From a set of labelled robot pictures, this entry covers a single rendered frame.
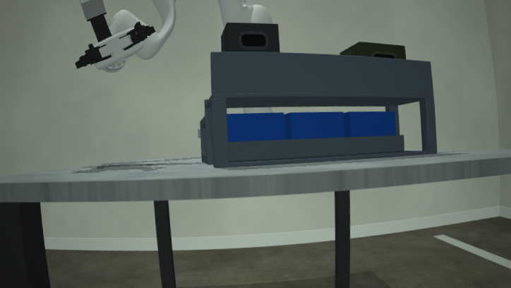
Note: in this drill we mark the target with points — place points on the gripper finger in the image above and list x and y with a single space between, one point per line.
141 34
92 55

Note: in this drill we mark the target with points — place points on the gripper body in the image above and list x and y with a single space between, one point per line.
116 47

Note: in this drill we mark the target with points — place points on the dark grey shelf rack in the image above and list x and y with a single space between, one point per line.
281 79

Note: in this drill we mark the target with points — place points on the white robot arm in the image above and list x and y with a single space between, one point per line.
232 11

